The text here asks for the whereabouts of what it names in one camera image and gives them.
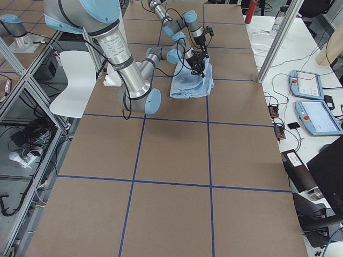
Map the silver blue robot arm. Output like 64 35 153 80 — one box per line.
147 0 214 58
44 1 214 114

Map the white plastic chair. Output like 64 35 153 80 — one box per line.
49 50 96 118

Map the black box with label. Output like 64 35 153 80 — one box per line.
280 149 318 193

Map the light blue button shirt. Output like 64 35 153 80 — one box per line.
169 58 214 99

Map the orange usb hub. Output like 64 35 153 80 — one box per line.
273 124 286 141
268 105 279 118

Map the white power strip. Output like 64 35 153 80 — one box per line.
9 150 42 169

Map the aluminium frame post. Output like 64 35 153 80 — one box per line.
256 0 304 84

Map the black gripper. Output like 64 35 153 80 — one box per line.
195 26 214 52
186 50 209 78

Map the upper blue teach pendant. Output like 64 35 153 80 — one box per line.
289 70 324 100

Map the clear plastic bottle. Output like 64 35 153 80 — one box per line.
270 5 289 35

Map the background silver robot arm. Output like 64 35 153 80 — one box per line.
1 14 45 54

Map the small black phone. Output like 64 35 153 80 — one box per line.
287 122 300 130

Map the lower blue teach pendant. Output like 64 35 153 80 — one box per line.
295 100 342 136

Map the red water bottle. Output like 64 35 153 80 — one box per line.
244 0 258 24

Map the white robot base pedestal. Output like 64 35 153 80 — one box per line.
103 64 122 87

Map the blue teach pendant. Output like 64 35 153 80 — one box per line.
289 70 324 100
295 100 342 136

